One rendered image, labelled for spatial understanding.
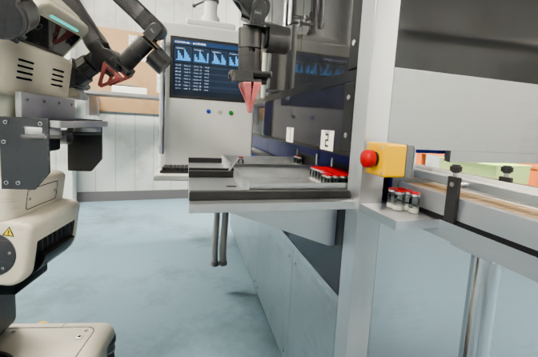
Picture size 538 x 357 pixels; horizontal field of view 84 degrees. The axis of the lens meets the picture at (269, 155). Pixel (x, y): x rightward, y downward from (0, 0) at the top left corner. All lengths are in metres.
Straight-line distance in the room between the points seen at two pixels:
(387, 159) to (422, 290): 0.44
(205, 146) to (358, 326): 1.13
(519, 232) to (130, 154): 3.92
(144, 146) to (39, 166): 3.32
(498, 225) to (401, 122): 0.31
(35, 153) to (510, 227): 0.93
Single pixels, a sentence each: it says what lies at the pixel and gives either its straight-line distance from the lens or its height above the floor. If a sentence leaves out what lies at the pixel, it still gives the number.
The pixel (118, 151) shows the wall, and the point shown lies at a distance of 4.15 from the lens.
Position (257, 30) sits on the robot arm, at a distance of 0.77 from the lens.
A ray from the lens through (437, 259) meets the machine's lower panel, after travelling 0.97.
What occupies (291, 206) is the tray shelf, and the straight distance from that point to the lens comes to 0.71.
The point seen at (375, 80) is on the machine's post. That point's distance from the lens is 0.76.
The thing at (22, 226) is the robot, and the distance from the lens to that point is 0.91.
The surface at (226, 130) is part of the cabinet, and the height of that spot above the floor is 1.02.
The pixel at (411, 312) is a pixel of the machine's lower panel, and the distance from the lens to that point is 0.99.
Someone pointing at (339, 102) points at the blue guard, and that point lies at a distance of 0.86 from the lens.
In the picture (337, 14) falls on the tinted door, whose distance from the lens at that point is 0.99.
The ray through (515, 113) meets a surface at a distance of 1.08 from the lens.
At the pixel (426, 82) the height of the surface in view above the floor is 1.18.
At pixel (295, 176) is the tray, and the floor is 0.89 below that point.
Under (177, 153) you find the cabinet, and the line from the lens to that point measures 1.65.
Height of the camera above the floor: 1.06
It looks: 6 degrees down
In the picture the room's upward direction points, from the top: 3 degrees clockwise
